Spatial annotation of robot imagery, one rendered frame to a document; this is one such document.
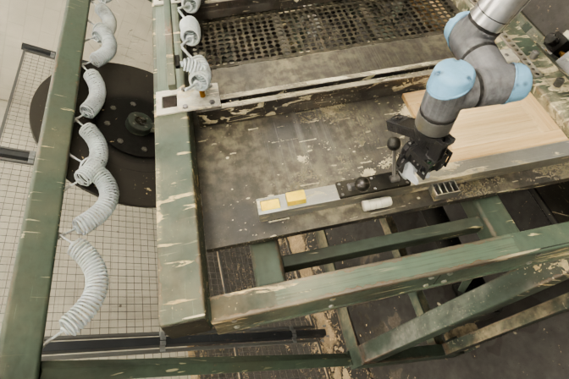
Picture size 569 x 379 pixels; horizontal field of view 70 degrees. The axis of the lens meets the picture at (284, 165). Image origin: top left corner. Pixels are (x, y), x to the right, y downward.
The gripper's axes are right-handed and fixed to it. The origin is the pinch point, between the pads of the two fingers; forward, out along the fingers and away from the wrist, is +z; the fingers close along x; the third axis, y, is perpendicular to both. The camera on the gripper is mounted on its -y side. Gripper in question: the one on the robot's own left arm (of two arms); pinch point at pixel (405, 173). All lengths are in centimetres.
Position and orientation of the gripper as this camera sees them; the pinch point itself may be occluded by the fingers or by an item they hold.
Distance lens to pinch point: 107.1
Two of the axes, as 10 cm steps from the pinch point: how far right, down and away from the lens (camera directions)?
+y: 5.3, 6.8, -5.1
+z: 0.3, 5.9, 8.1
